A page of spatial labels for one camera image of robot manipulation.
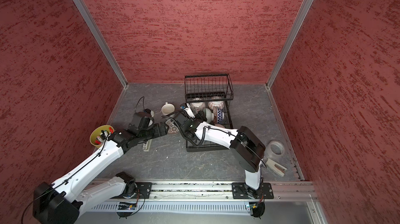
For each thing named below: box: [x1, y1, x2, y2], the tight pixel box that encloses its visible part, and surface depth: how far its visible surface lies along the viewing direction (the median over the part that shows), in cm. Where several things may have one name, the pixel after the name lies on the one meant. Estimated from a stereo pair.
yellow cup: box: [89, 124, 115, 148], surface depth 81 cm
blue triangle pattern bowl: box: [208, 100, 225, 112], surface depth 104 cm
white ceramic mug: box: [160, 101, 175, 116], surface depth 98 cm
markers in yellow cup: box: [94, 126, 115, 145], surface depth 83 cm
